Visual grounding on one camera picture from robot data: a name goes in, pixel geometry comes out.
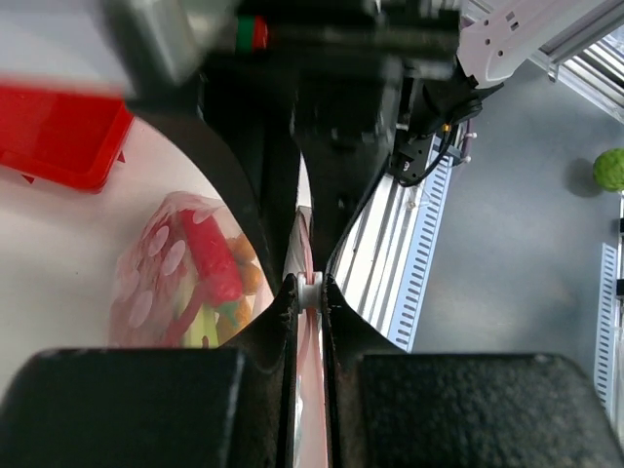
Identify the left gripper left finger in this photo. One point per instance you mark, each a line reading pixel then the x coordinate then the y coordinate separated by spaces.
pixel 232 406

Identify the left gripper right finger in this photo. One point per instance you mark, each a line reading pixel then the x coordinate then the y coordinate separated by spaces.
pixel 389 408

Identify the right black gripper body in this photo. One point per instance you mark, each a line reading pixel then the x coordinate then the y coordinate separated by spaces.
pixel 368 39

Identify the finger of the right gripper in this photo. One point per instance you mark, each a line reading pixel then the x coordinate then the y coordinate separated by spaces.
pixel 244 148
pixel 345 127

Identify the red lobster toy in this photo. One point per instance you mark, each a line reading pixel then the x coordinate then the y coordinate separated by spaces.
pixel 215 267

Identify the clear zip top bag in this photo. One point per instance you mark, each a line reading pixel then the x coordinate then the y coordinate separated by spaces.
pixel 147 297

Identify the yellow ginger toy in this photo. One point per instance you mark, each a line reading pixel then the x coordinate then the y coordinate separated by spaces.
pixel 235 314

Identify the green white celery toy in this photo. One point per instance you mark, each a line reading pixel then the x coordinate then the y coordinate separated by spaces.
pixel 202 331

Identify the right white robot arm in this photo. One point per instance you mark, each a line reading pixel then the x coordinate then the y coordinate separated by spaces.
pixel 157 39

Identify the red plastic tray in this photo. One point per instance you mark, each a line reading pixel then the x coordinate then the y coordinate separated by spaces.
pixel 63 137

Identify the green ball on floor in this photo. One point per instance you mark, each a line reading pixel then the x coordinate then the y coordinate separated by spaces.
pixel 608 170

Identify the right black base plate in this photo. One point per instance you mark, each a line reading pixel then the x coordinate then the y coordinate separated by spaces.
pixel 411 156

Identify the white slotted cable duct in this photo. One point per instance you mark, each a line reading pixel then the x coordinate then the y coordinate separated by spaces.
pixel 414 228

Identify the aluminium mounting rail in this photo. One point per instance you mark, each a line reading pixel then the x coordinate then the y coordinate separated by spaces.
pixel 579 43

